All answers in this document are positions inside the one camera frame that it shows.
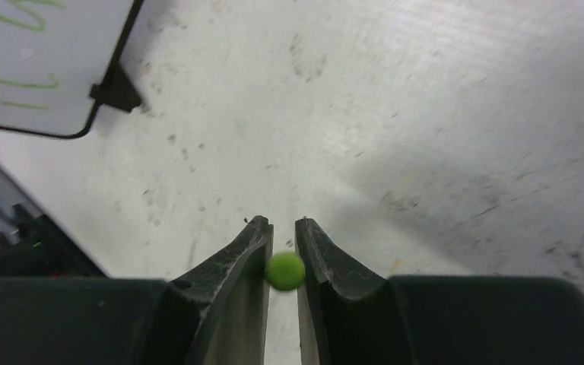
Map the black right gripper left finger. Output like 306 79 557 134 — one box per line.
0 216 273 364

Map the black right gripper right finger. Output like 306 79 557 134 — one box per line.
295 218 584 364

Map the black framed small whiteboard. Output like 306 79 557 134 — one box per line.
0 1 142 139

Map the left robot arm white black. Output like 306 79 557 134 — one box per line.
0 204 106 278

